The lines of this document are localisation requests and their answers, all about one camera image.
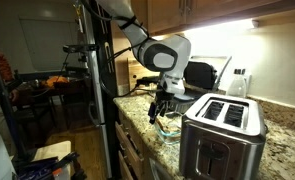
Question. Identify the light wooden stool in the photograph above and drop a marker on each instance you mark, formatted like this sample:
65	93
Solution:
52	151

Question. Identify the bright under-cabinet light strip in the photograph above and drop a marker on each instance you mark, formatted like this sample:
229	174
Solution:
220	26

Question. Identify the orange object on table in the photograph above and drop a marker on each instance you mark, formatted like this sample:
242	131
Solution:
55	80

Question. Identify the clear glass baking dish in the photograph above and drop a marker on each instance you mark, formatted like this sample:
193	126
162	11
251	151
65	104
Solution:
168	137

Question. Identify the person in white shirt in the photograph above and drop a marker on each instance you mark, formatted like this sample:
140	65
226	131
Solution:
5	66

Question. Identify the wooden cutting board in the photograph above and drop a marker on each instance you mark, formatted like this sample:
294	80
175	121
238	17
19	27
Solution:
135	71

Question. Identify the wooden drawer base cabinet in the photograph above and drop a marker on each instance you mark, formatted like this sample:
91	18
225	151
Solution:
130	150

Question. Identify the black stereo camera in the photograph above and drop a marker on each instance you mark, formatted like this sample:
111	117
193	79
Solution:
77	48

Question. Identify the dark wooden dining table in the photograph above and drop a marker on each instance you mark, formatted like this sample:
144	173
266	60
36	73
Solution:
30	91

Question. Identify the wooden upper cabinet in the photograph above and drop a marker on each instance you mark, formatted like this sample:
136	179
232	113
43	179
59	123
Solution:
193	11

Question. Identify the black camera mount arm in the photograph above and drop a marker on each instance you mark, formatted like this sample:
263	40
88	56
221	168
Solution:
76	69

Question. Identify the blue black bar clamp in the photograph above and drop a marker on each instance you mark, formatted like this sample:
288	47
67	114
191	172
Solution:
40	166

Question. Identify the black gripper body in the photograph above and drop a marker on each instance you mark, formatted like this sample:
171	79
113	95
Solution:
163	99

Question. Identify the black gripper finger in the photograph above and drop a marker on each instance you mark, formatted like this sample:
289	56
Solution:
163	109
153	113

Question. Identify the black metal frame bar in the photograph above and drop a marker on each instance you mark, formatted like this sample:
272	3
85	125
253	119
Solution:
2	96

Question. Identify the stainless steel two-slot toaster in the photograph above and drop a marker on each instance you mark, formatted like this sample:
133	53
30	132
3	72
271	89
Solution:
220	150

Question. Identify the dark wooden chair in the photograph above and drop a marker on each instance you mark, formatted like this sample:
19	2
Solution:
73	91

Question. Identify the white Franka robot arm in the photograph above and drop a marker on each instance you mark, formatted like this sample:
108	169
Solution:
163	56

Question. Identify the black panini press grill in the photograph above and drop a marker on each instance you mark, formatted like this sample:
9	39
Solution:
200	75

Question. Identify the stainless steel refrigerator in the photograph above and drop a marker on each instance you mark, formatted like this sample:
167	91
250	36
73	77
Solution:
103	133

